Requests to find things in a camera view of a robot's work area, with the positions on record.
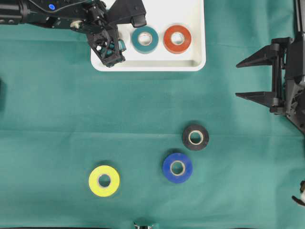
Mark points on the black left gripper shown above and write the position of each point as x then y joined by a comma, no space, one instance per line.
101,36

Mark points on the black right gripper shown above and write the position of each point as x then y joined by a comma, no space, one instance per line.
293,62

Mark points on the teal tape roll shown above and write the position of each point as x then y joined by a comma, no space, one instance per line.
145,39

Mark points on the orange tape roll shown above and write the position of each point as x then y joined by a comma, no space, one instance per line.
177,39

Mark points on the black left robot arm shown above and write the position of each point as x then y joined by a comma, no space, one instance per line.
81,16

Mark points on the white plastic tray case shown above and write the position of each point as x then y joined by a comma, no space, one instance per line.
160,15

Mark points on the black tape roll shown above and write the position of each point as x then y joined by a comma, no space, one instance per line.
195,137

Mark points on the yellow tape roll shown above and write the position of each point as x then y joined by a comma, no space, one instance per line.
104,181

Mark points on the blue tape roll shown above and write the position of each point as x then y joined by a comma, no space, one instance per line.
177,168

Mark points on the black and white clip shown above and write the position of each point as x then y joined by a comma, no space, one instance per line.
300,201

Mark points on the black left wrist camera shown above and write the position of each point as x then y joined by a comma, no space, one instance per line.
127,12

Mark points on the black camera mount bottom edge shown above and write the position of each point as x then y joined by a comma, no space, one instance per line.
145,225

